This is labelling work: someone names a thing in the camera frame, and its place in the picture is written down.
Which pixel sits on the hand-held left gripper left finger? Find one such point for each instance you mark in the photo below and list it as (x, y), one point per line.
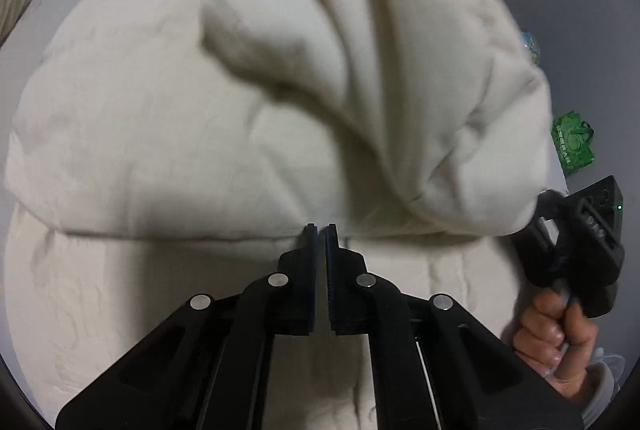
(295, 280)

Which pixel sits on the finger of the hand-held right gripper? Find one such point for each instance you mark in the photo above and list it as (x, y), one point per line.
(550, 205)

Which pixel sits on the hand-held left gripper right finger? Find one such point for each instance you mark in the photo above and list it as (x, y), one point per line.
(342, 280)

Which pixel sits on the cream hooded puffer coat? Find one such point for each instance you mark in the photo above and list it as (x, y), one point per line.
(250, 135)

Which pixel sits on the person's right hand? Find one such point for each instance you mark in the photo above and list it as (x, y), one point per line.
(555, 335)

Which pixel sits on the green shopping bag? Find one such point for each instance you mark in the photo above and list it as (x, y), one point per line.
(572, 142)

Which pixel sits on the blue globe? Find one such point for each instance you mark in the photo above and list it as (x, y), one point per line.
(531, 46)

